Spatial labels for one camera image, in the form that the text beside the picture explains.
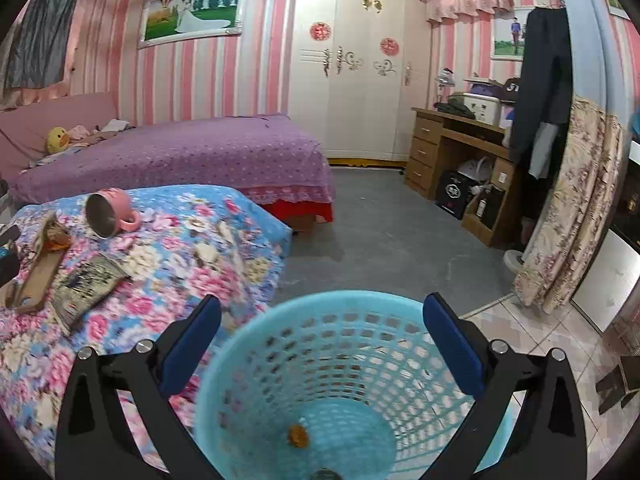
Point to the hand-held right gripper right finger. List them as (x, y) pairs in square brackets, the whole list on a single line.
[(452, 345)]

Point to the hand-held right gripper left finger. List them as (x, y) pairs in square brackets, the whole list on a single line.
[(192, 345)]

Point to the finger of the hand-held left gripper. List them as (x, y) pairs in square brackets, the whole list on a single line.
[(9, 267), (9, 233)]

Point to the blue plastic mesh basket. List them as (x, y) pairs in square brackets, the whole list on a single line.
[(325, 360)]

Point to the brown cardboard tray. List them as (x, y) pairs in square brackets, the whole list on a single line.
[(40, 275)]

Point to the dark snack packet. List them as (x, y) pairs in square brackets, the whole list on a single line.
[(85, 285)]

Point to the blue floral blanket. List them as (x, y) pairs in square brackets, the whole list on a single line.
[(200, 260)]

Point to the yellow duck plush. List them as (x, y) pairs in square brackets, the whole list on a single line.
[(57, 140)]

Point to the pink metal mug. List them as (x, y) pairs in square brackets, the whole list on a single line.
[(117, 202)]

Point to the pink padded headboard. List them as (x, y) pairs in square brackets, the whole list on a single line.
[(50, 115)]

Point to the pile of clothes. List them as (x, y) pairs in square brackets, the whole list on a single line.
[(85, 132)]

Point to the small orange peel scrap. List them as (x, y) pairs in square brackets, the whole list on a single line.
[(299, 435)]

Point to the pink satin curtain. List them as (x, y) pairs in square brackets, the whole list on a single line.
[(35, 95)]

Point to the dark carton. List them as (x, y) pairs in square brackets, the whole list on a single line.
[(490, 207)]

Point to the black printed box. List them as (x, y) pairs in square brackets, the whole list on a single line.
[(454, 194)]

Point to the brown stool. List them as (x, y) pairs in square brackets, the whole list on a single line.
[(617, 385)]

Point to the white appliance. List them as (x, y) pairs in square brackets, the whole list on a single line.
[(610, 280)]

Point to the white bag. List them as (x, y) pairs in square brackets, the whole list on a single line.
[(472, 170)]

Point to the beige floral curtain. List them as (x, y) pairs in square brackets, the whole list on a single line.
[(575, 200)]

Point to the bed with purple bedspread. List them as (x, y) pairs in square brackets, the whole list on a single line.
[(200, 155)]

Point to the dark grey curtain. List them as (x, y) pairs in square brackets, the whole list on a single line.
[(45, 25)]

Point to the wooden desk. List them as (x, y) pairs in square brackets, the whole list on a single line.
[(425, 135)]

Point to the dark cloth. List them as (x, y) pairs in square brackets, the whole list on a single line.
[(452, 107)]

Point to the white storage box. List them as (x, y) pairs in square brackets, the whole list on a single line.
[(482, 107)]

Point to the white wardrobe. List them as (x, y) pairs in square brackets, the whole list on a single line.
[(360, 100)]

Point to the desk lamp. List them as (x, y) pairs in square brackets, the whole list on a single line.
[(444, 80)]

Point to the dark hanging coat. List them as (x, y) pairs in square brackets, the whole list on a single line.
[(542, 70)]

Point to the red round wardrobe sticker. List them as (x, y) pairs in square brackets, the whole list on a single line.
[(320, 31), (389, 45)]

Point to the framed wall poster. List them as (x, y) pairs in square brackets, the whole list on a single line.
[(192, 12)]

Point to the small wall poster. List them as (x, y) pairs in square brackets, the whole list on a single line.
[(507, 35)]

